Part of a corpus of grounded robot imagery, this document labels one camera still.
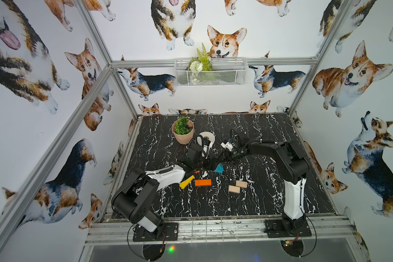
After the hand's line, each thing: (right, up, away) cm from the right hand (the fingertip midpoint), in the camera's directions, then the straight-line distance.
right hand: (217, 162), depth 92 cm
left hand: (0, +4, -5) cm, 6 cm away
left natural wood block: (+8, -13, -6) cm, 17 cm away
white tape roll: (-4, +14, +17) cm, 23 cm away
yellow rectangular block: (-18, -11, -5) cm, 22 cm away
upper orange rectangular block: (-11, -2, -11) cm, 16 cm away
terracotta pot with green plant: (-20, +18, +3) cm, 27 cm away
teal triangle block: (+1, -4, 0) cm, 4 cm away
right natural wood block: (+13, -11, -4) cm, 17 cm away
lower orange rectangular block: (-8, -10, -4) cm, 14 cm away
